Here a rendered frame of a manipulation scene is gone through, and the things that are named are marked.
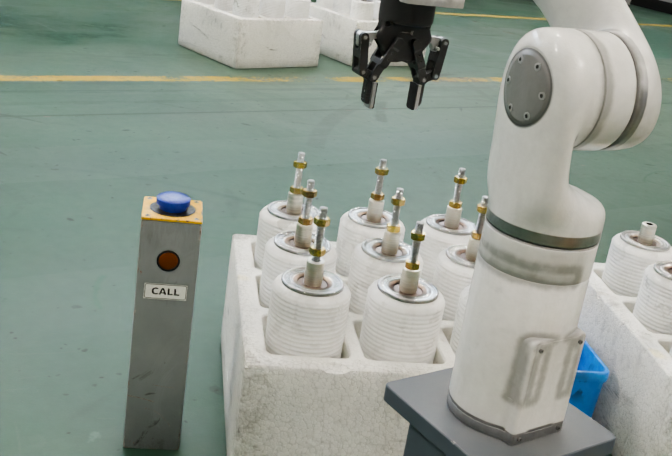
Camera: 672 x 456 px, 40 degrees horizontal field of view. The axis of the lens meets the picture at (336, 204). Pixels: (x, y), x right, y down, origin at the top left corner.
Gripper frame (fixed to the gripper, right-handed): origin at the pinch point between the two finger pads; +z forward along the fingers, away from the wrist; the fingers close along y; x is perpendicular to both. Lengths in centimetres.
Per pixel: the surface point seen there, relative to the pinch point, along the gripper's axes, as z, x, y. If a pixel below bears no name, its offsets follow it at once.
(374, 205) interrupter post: 15.4, 1.4, 0.5
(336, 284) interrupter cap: 17.5, 21.3, 15.1
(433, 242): 19.3, 6.2, -7.4
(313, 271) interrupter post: 15.8, 21.0, 18.2
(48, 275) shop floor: 43, -37, 39
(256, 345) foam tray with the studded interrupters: 24.9, 21.6, 24.4
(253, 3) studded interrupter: 21, -207, -54
